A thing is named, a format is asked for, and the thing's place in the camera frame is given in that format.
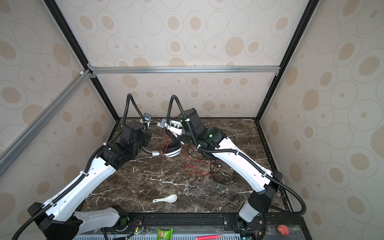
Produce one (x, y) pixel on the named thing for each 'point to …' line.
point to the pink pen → (210, 237)
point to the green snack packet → (164, 234)
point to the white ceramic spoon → (172, 198)
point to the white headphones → (170, 150)
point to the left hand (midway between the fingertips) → (145, 126)
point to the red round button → (283, 229)
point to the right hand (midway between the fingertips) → (182, 123)
